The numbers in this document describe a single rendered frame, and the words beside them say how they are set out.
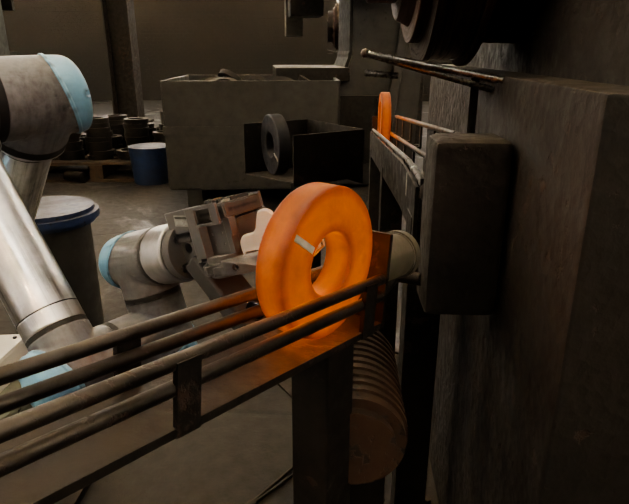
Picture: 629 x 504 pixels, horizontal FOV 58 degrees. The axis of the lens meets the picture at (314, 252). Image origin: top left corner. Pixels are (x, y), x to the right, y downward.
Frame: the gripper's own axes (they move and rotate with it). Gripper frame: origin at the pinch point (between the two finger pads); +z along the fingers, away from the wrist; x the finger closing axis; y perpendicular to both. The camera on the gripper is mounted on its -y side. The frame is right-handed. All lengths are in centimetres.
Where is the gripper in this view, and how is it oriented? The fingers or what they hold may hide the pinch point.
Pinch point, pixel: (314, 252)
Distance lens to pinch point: 56.7
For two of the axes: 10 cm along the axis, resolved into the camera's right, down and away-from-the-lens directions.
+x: 6.1, -2.7, 7.5
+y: -2.4, -9.6, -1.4
